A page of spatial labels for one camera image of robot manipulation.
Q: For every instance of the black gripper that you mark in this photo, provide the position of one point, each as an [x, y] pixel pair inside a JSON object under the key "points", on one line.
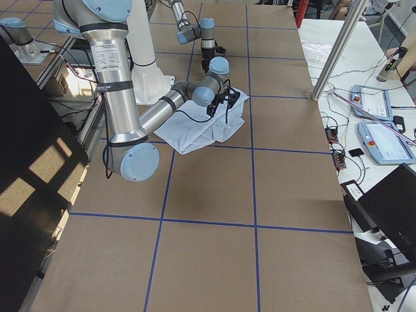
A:
{"points": [[216, 101], [205, 61]]}

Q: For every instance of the light blue button-up shirt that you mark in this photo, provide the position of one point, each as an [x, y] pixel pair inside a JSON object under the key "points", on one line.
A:
{"points": [[191, 128]]}

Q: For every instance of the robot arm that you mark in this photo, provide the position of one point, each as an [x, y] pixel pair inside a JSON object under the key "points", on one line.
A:
{"points": [[187, 32], [103, 24]]}

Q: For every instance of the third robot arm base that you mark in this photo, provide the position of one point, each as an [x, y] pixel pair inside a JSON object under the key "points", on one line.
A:
{"points": [[15, 32]]}

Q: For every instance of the upper blue teach pendant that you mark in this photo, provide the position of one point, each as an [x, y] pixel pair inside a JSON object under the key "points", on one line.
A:
{"points": [[373, 100]]}

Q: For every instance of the blue teach pendant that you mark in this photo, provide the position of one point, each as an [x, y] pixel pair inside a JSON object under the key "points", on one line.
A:
{"points": [[373, 100], [384, 147]]}

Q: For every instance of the lower blue teach pendant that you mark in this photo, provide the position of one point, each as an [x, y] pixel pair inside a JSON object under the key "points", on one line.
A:
{"points": [[384, 147]]}

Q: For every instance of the green spray bottle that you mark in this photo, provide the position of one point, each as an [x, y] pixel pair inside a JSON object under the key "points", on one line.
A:
{"points": [[392, 63]]}

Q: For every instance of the reacher grabber stick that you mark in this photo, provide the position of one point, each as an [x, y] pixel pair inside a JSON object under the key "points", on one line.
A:
{"points": [[373, 118]]}

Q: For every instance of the black monitor on stand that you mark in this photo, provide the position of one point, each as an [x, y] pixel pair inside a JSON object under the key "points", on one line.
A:
{"points": [[388, 208]]}

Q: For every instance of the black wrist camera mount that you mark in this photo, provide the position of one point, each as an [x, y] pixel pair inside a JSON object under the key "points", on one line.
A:
{"points": [[220, 49], [232, 96]]}

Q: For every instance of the aluminium frame post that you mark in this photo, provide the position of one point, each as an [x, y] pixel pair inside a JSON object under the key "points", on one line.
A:
{"points": [[351, 11]]}

